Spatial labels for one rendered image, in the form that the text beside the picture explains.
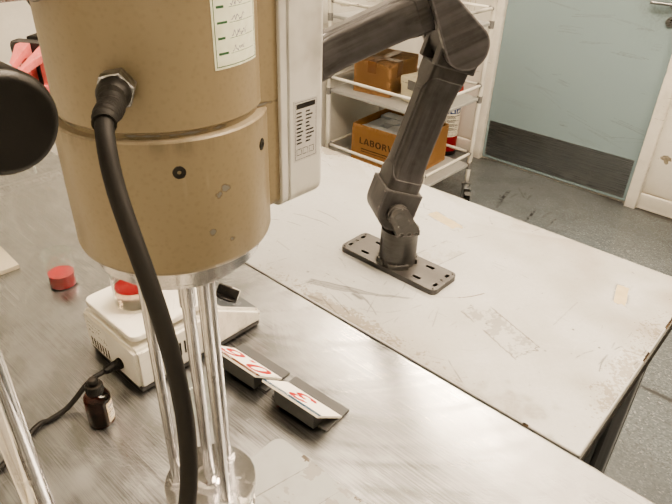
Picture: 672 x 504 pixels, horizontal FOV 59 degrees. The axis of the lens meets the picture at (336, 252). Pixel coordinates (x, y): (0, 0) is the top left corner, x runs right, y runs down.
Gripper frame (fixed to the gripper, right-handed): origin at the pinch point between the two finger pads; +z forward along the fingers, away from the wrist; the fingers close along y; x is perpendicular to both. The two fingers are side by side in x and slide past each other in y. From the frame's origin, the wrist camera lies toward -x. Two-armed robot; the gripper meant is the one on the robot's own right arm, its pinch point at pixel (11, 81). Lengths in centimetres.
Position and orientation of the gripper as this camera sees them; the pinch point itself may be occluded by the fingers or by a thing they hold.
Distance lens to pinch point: 91.4
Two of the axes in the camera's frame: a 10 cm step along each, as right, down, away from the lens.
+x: -0.3, 8.5, 5.3
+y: 9.8, 1.2, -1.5
